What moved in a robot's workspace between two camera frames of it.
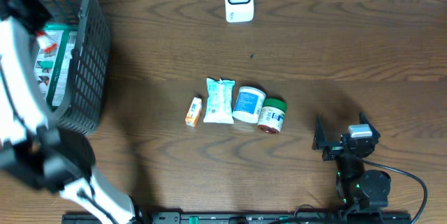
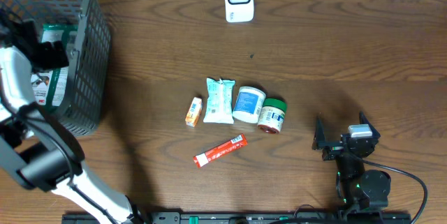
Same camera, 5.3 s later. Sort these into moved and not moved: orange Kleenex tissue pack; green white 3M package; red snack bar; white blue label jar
Moved: red snack bar
Not moved: green white 3M package; white blue label jar; orange Kleenex tissue pack
